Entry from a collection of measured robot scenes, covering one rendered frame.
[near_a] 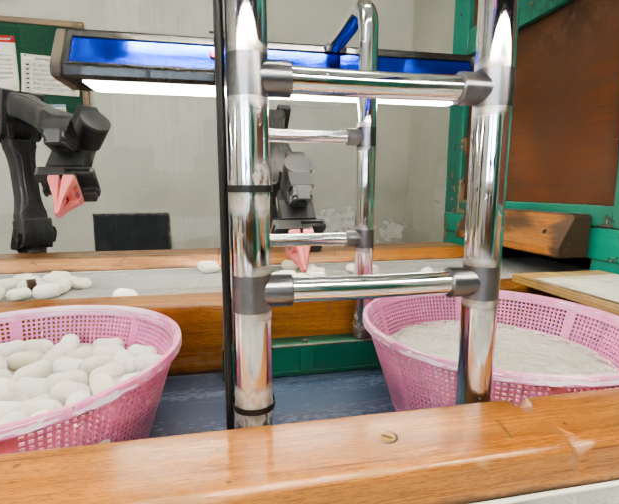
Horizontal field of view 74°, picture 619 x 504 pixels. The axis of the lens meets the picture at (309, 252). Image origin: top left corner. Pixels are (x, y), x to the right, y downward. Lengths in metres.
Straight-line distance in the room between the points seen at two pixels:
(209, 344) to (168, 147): 2.32
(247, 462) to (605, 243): 0.65
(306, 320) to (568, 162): 0.54
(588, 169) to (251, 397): 0.68
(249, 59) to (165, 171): 2.55
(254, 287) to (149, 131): 2.59
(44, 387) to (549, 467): 0.36
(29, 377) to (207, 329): 0.19
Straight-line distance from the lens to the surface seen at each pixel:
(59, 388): 0.40
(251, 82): 0.23
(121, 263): 0.90
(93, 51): 0.66
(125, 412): 0.34
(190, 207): 2.77
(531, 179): 0.91
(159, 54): 0.65
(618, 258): 0.76
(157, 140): 2.79
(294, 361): 0.51
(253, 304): 0.24
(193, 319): 0.52
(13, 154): 1.24
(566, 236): 0.76
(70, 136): 0.91
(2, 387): 0.42
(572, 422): 0.30
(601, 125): 0.81
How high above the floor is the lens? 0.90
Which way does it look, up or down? 9 degrees down
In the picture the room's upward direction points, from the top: straight up
